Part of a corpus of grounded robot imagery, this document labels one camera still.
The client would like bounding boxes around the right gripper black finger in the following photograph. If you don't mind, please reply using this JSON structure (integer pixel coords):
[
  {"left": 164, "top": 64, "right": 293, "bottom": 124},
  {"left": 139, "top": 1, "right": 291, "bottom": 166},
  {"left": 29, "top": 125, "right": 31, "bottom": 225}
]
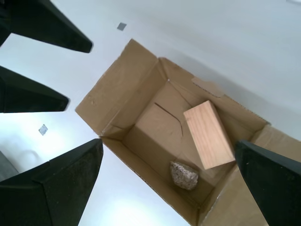
[
  {"left": 235, "top": 140, "right": 301, "bottom": 226},
  {"left": 0, "top": 138, "right": 104, "bottom": 226}
]

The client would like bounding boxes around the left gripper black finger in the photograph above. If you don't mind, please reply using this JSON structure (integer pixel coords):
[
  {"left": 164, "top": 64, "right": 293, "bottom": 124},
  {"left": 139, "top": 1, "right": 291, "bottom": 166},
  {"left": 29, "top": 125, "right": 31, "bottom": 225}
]
[
  {"left": 0, "top": 65, "right": 70, "bottom": 114},
  {"left": 0, "top": 0, "right": 94, "bottom": 54}
]

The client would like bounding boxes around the light wooden block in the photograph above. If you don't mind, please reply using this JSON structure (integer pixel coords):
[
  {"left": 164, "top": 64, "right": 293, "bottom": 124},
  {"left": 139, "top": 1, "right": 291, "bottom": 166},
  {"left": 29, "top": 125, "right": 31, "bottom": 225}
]
[{"left": 183, "top": 100, "right": 236, "bottom": 170}]

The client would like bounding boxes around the small speckled pinkish rock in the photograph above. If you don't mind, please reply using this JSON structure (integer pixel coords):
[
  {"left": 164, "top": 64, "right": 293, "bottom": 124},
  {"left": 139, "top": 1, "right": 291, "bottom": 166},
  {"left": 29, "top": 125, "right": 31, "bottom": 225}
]
[{"left": 169, "top": 161, "right": 199, "bottom": 191}]

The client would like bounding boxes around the open brown cardboard box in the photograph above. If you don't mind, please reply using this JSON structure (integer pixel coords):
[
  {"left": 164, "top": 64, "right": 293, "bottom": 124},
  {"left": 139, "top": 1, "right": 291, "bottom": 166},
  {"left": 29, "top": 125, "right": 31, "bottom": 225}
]
[{"left": 75, "top": 39, "right": 301, "bottom": 226}]

